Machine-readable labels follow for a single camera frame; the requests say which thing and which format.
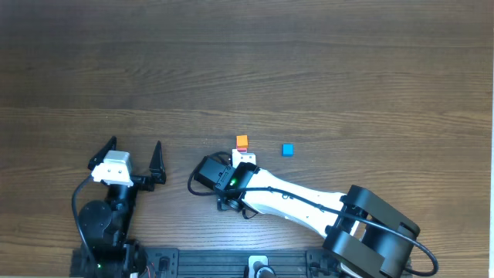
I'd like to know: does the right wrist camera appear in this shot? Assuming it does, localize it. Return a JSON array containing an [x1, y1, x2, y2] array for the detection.
[[231, 148, 258, 169]]

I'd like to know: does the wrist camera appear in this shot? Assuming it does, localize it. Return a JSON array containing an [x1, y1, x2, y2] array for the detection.
[[231, 148, 258, 169], [91, 150, 135, 188]]

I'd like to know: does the mounting rail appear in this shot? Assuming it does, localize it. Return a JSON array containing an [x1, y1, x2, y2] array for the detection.
[[71, 247, 412, 278]]

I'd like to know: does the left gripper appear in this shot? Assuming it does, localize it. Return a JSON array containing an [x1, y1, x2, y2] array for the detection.
[[87, 135, 167, 192]]

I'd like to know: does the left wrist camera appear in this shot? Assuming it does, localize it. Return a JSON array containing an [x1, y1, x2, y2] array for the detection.
[[91, 150, 135, 188]]

